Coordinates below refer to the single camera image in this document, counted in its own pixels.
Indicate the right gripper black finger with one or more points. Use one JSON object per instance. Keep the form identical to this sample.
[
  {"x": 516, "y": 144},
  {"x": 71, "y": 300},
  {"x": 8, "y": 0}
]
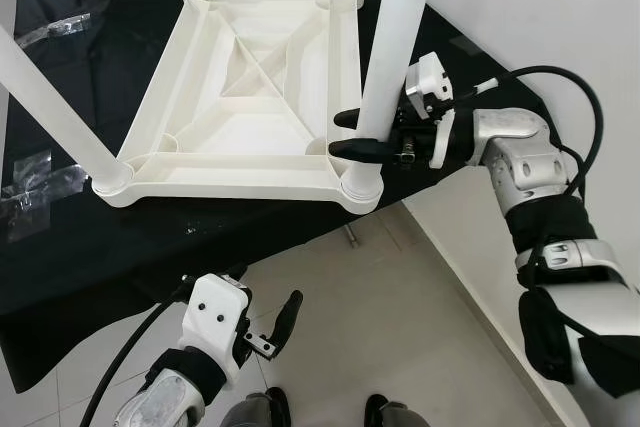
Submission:
[
  {"x": 360, "y": 149},
  {"x": 347, "y": 119}
]

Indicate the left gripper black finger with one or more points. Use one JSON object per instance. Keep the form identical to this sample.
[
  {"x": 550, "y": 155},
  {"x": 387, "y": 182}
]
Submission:
[
  {"x": 288, "y": 319},
  {"x": 232, "y": 273}
]

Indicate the white plastic table leg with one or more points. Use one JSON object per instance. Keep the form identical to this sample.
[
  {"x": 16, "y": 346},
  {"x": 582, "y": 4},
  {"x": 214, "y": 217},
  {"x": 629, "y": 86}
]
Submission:
[
  {"x": 395, "y": 47},
  {"x": 60, "y": 117}
]

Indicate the white plastic children table top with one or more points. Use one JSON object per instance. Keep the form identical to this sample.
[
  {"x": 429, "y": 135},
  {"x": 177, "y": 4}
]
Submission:
[{"x": 230, "y": 162}]

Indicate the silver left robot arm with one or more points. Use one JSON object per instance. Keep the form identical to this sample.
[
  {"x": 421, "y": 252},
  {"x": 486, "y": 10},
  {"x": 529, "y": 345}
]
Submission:
[{"x": 165, "y": 402}]

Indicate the clear plastic tape strip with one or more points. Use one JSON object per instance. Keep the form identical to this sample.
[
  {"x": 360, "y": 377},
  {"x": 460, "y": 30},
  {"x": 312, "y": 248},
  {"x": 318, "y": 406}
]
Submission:
[{"x": 40, "y": 177}]

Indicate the clear plastic bag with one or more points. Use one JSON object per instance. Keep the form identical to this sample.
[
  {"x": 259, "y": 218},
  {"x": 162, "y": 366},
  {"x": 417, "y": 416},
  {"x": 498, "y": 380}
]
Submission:
[{"x": 52, "y": 30}]

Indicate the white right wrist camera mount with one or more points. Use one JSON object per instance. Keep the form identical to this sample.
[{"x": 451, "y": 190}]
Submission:
[{"x": 428, "y": 82}]

